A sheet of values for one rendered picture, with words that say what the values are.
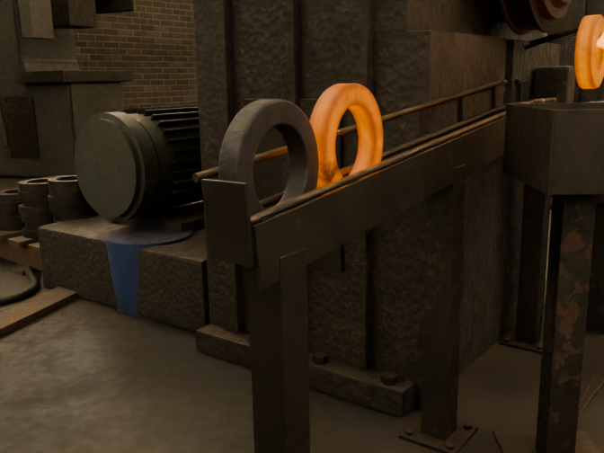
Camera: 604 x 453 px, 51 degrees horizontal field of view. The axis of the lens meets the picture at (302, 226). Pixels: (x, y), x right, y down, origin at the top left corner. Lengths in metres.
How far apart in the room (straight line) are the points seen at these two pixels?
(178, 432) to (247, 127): 0.91
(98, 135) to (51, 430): 1.06
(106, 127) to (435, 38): 1.24
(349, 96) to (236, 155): 0.26
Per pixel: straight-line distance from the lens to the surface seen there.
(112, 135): 2.25
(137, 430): 1.58
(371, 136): 1.07
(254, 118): 0.81
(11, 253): 3.09
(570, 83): 2.03
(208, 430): 1.55
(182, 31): 9.11
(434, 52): 1.43
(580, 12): 6.05
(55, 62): 5.98
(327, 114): 0.94
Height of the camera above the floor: 0.77
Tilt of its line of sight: 13 degrees down
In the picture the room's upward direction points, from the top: 1 degrees counter-clockwise
